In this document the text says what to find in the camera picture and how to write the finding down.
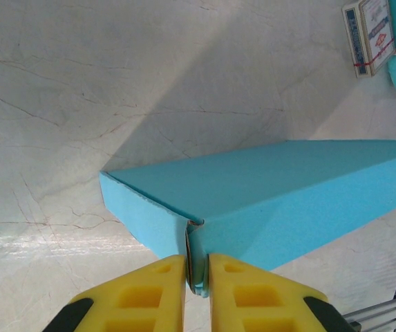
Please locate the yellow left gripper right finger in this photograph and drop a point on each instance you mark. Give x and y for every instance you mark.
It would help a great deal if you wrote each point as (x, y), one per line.
(260, 297)

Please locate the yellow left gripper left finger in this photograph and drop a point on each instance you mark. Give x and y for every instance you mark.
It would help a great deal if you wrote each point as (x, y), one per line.
(139, 297)

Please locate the blue and white cardboard box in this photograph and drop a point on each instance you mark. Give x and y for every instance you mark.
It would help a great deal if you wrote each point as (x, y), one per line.
(270, 193)

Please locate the playing card deck box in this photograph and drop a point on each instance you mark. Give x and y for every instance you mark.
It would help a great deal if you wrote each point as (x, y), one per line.
(367, 38)

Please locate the aluminium side rail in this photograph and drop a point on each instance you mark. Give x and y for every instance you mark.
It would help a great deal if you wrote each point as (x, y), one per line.
(381, 313)

